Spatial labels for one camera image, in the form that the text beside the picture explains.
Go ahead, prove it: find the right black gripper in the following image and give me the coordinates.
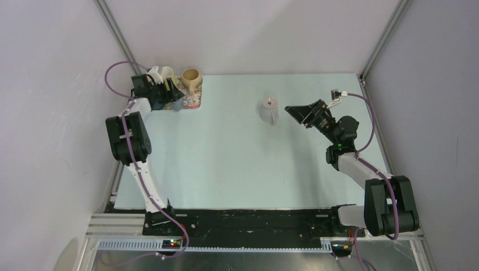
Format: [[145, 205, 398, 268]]
[[285, 99, 339, 145]]

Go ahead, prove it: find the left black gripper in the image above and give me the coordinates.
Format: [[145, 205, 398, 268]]
[[148, 78, 184, 104]]

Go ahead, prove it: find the grey mug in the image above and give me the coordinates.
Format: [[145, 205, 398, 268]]
[[170, 97, 184, 111], [259, 97, 279, 125]]

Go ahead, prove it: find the beige ceramic mug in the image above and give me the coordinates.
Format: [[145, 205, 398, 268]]
[[181, 68, 203, 95]]

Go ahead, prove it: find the yellow ceramic mug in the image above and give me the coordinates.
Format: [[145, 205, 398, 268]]
[[160, 66, 178, 86]]

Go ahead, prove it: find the blue ceramic mug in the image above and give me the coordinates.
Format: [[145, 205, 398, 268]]
[[151, 103, 166, 111]]

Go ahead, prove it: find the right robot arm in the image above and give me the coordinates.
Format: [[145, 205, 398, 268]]
[[285, 99, 420, 239]]

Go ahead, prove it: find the floral placemat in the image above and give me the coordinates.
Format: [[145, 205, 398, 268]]
[[163, 77, 202, 110]]

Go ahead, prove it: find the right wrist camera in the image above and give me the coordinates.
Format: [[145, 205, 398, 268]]
[[327, 89, 348, 109]]

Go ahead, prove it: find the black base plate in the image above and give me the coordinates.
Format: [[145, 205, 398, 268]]
[[142, 207, 356, 248]]

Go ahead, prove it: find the grey cable duct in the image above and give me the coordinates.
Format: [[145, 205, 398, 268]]
[[97, 238, 333, 253]]

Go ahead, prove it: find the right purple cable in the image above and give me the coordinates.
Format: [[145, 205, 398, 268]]
[[346, 93, 400, 241]]

